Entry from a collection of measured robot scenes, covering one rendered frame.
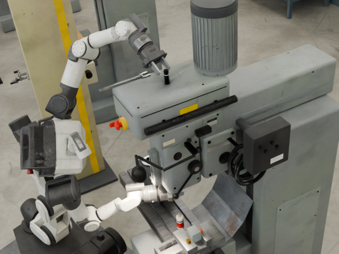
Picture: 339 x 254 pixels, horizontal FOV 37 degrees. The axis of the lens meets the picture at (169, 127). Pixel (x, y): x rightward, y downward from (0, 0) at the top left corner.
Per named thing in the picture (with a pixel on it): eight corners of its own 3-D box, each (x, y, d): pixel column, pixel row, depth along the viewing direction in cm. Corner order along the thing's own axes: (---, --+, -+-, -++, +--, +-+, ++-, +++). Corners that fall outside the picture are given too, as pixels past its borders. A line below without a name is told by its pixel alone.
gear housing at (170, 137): (160, 152, 223) (158, 135, 217) (136, 125, 240) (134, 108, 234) (223, 127, 234) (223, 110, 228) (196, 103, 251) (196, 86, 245)
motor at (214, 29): (208, 81, 218) (205, 13, 199) (185, 63, 232) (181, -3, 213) (246, 68, 224) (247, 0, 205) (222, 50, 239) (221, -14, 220)
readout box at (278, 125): (253, 178, 222) (255, 141, 209) (242, 166, 228) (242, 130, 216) (290, 162, 228) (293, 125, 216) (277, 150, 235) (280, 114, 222)
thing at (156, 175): (155, 186, 247) (150, 154, 235) (151, 182, 250) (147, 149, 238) (162, 183, 249) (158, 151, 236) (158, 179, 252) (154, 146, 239)
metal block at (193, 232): (192, 243, 259) (192, 236, 255) (186, 236, 263) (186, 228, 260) (201, 239, 261) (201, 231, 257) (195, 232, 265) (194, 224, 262)
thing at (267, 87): (203, 146, 235) (201, 111, 223) (179, 122, 251) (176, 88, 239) (334, 92, 262) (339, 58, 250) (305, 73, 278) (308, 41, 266)
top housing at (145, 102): (138, 143, 213) (133, 113, 203) (114, 114, 232) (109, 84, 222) (231, 108, 228) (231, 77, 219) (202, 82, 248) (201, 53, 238)
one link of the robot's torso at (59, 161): (8, 184, 251) (33, 183, 222) (8, 117, 255) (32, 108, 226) (64, 182, 268) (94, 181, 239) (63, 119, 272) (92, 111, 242)
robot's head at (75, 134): (75, 151, 236) (77, 153, 228) (66, 136, 234) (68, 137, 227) (87, 145, 237) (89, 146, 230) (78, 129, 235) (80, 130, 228)
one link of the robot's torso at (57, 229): (36, 236, 321) (31, 196, 286) (61, 218, 332) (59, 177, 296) (51, 253, 315) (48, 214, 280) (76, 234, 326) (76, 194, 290)
